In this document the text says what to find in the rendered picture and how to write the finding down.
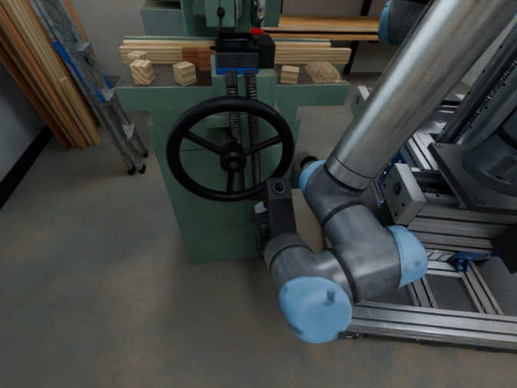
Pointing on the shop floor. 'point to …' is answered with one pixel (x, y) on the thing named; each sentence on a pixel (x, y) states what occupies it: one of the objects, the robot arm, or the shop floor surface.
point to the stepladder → (55, 25)
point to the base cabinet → (199, 219)
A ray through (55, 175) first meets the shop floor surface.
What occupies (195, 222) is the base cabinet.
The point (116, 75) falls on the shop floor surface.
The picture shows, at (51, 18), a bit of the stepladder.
